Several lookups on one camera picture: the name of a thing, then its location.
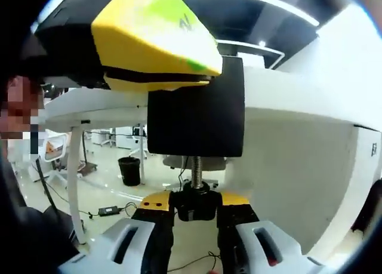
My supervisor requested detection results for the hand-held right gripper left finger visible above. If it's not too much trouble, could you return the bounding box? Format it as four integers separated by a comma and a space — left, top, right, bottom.
58, 191, 175, 274

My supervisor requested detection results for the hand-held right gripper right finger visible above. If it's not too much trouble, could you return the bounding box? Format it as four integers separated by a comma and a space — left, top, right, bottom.
216, 192, 326, 274

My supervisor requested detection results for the black clamp fixture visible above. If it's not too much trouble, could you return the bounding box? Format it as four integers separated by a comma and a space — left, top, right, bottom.
146, 55, 247, 223

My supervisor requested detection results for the white desk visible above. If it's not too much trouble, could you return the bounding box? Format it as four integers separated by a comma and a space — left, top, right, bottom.
44, 2, 382, 254

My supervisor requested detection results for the black power adapter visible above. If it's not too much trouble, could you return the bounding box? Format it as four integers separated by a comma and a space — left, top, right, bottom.
97, 205, 121, 217

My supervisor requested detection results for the black waste bin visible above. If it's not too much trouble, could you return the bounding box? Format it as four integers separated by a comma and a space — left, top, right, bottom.
117, 156, 141, 187

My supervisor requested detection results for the grey seat office chair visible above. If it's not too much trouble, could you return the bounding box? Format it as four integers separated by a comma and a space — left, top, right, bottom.
162, 153, 228, 189

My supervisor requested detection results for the person's leg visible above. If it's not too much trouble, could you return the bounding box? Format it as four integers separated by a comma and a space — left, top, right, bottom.
0, 159, 82, 274

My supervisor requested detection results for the white mesh office chair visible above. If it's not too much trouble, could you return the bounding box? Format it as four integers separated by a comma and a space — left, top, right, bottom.
38, 132, 69, 183

